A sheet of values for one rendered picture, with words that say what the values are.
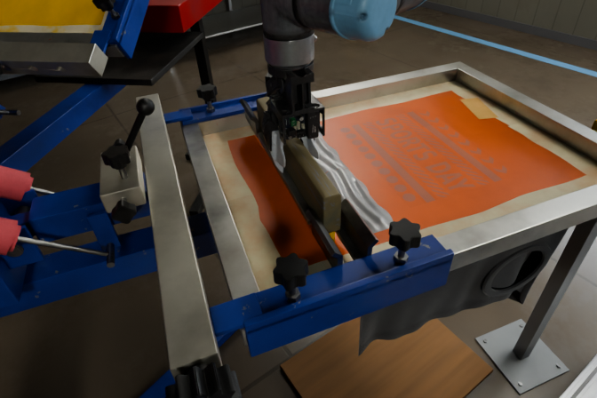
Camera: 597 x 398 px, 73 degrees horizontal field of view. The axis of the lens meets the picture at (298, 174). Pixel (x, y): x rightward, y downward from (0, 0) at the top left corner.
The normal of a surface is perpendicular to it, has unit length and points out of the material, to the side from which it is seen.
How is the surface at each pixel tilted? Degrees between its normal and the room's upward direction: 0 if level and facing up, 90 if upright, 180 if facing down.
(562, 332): 0
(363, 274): 0
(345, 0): 66
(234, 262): 0
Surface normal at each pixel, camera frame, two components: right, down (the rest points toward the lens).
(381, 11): 0.73, 0.38
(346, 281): -0.04, -0.80
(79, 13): -0.12, -0.37
